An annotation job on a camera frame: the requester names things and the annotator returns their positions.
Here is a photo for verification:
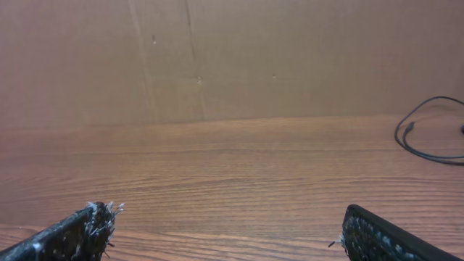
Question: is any thin black USB cable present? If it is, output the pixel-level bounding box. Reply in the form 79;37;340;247
394;96;464;167

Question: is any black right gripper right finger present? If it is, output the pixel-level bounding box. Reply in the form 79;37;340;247
331;204;463;261

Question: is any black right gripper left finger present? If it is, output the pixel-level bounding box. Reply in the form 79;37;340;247
1;202;124;261

